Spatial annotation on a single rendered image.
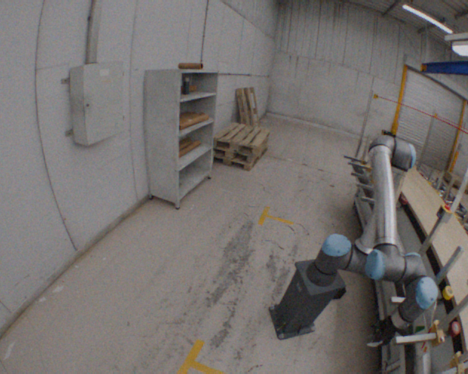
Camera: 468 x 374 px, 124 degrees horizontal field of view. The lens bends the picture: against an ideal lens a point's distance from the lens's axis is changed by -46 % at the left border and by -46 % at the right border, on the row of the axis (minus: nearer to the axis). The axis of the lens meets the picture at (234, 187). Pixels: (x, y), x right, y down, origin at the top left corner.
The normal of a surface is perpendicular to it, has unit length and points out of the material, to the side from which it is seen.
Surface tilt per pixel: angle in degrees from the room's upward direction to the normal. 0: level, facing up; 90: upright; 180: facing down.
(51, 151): 90
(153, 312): 0
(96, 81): 90
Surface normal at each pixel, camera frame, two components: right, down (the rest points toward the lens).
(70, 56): 0.93, 0.26
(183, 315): 0.10, -0.86
